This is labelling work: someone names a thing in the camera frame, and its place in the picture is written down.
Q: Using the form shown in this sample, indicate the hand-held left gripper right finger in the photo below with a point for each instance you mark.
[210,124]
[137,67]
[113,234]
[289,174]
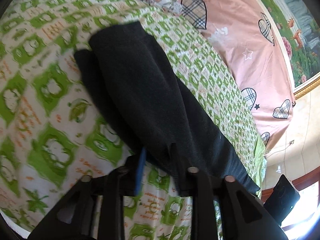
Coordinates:
[201,195]

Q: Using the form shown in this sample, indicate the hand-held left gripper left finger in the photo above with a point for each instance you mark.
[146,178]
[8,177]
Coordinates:
[140,172]

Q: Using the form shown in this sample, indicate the black pants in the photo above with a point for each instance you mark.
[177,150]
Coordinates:
[140,87]

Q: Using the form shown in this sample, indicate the green printed bed sheet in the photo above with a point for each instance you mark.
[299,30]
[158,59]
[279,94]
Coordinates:
[45,85]

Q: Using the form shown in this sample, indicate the pink quilt with plaid hearts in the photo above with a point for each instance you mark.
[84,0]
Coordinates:
[240,45]

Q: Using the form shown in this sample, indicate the wooden window frame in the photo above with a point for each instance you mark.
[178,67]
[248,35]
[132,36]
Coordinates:
[300,180]

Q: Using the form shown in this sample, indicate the wall socket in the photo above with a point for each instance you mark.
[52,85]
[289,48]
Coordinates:
[291,143]

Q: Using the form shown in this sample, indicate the framed landscape wall painting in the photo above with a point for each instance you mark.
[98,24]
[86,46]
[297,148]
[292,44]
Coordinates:
[300,40]

